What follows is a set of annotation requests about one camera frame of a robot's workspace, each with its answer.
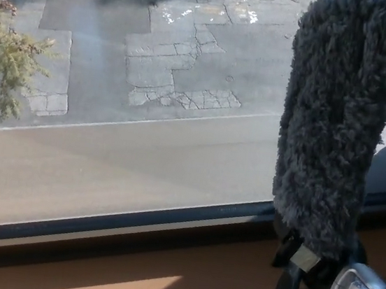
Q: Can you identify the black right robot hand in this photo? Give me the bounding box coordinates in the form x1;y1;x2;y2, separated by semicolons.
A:
269;228;372;289

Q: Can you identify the grey fluffy microfibre duster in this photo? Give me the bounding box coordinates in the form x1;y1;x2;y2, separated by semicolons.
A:
259;0;386;289

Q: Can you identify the light wooden window sill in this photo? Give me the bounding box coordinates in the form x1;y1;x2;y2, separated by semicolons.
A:
0;180;386;289

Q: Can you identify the leafy green street tree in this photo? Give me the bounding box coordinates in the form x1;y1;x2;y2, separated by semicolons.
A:
0;0;62;131

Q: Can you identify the dark brown window frame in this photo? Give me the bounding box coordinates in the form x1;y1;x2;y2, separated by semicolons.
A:
0;148;386;289

